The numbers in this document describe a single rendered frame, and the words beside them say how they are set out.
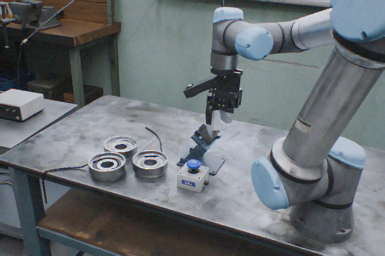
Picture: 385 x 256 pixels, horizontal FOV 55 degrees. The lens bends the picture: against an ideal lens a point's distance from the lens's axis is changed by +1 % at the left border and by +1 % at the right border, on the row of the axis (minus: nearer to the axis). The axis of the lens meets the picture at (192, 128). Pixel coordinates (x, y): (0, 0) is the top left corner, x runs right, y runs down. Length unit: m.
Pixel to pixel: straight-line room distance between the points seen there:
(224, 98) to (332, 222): 0.41
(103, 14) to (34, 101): 1.21
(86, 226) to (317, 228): 0.75
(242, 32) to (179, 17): 1.82
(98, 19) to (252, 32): 2.10
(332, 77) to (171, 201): 0.55
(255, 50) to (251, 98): 1.80
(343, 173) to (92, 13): 2.33
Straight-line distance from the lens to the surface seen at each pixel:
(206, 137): 1.11
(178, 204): 0.99
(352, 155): 0.86
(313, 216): 0.94
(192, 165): 1.02
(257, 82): 2.61
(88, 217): 1.37
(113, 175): 1.07
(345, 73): 0.63
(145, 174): 1.07
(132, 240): 1.26
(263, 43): 0.87
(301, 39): 0.91
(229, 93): 1.01
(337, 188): 0.88
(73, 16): 2.99
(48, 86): 2.95
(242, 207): 1.00
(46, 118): 1.78
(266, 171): 0.77
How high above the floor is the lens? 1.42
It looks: 27 degrees down
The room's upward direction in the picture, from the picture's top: 3 degrees clockwise
